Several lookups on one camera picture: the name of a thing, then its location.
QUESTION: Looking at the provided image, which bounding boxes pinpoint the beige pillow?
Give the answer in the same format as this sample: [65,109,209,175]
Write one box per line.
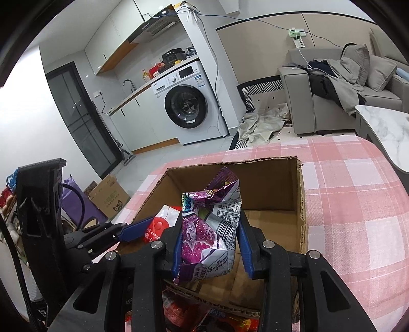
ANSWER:
[366,55,397,91]

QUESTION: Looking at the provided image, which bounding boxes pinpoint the dark glass door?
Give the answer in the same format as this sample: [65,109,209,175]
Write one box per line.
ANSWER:
[46,62,125,179]

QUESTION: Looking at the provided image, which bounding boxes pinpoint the pile of dark grey clothes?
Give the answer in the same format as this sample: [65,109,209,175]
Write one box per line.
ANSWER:
[308,59,366,115]

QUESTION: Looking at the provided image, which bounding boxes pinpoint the grey sofa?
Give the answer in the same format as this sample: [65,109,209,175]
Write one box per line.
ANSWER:
[279,48,409,135]

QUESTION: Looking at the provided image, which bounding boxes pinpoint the silver range hood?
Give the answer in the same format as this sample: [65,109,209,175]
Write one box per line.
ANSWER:
[128,9,181,43]

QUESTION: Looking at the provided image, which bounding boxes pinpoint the printed cardboard box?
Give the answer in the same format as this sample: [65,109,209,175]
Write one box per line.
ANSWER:
[88,175,131,219]

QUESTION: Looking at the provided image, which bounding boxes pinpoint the crumpled beige cloth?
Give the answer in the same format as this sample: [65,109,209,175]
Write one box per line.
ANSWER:
[238,104,290,147]

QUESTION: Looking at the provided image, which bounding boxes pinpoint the pink plaid tablecloth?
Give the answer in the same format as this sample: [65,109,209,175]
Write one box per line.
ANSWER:
[112,136,409,332]

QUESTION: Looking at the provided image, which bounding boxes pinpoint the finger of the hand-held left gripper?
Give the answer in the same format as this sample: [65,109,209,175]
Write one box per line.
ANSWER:
[84,216,154,247]
[77,238,121,262]

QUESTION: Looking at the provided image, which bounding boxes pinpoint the purple bag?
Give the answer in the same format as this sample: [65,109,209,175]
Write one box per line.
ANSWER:
[61,175,109,230]

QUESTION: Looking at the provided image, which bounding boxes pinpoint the brown cardboard box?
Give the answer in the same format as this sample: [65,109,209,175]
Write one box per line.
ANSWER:
[128,156,310,318]

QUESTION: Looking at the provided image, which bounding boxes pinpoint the white kitchen counter cabinet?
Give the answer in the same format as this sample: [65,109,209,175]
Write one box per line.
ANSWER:
[109,82,179,154]

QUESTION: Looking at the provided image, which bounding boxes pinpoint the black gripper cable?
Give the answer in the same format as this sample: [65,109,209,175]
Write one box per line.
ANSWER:
[62,183,85,230]

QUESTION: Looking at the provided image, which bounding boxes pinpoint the grey pillow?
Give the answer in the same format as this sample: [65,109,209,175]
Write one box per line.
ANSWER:
[340,44,371,86]

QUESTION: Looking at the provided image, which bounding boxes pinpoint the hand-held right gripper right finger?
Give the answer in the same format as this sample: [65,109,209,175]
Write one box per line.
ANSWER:
[238,211,378,332]

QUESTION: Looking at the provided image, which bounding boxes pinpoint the white power strip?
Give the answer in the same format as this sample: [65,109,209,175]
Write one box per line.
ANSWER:
[289,28,306,48]

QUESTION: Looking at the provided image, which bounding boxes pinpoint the white front-load washing machine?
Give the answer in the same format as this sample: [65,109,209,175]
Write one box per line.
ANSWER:
[152,61,229,146]

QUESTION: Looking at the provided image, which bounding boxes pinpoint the red white snack packet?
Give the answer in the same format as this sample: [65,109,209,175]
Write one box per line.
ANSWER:
[144,204,183,244]

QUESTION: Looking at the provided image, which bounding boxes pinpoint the white wall cabinets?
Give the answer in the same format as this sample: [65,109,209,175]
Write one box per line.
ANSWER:
[85,0,144,75]

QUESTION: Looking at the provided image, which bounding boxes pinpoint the stick vacuum cleaner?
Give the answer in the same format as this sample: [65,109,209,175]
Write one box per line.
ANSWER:
[115,139,135,165]

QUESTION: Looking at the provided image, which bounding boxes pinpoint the white marble coffee table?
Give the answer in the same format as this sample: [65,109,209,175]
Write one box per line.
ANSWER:
[355,105,409,174]

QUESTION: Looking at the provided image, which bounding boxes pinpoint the blue plastic item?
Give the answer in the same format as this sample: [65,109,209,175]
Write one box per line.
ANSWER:
[6,169,20,192]

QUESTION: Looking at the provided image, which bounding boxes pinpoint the black pressure cooker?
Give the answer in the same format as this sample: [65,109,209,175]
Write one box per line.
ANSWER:
[161,48,186,66]

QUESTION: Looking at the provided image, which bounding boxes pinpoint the purple silver snack packet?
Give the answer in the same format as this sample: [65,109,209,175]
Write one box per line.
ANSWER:
[173,166,244,284]

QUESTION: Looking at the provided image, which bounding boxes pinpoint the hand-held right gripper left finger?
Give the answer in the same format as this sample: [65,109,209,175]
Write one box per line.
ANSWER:
[48,219,184,332]

